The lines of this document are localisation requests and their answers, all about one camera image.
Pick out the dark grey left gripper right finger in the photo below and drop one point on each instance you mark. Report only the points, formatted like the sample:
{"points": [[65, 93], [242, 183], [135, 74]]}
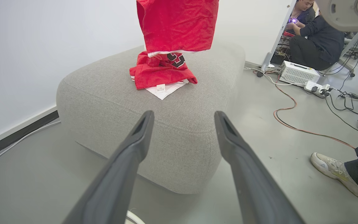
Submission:
{"points": [[253, 186]]}

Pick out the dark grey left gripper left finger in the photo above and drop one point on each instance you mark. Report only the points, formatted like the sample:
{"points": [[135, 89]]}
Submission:
{"points": [[113, 183]]}

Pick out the red white basketball jersey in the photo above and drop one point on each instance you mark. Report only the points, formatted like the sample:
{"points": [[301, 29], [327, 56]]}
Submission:
{"points": [[176, 28]]}

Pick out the grey fabric seat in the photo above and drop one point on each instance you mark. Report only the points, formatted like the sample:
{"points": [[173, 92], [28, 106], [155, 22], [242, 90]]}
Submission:
{"points": [[110, 102]]}

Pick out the beige sneaker with laces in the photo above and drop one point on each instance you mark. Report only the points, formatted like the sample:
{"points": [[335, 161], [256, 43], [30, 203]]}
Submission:
{"points": [[334, 171]]}

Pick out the black baseboard strip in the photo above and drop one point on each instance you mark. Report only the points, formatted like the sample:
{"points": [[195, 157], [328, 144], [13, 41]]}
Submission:
{"points": [[11, 135]]}

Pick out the white power strip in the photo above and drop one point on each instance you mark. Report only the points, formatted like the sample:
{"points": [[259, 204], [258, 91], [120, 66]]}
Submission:
{"points": [[317, 88]]}

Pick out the white vented equipment box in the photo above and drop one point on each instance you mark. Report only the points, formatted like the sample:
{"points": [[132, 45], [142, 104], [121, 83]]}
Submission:
{"points": [[297, 73]]}

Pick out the white partition panel leg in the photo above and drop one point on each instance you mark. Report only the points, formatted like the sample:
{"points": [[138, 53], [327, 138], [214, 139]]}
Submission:
{"points": [[278, 34]]}

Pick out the seated person in dark clothes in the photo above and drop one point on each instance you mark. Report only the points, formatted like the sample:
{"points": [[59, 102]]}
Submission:
{"points": [[318, 43]]}

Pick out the grey table stand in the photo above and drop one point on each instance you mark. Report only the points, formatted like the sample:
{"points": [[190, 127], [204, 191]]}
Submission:
{"points": [[348, 51]]}

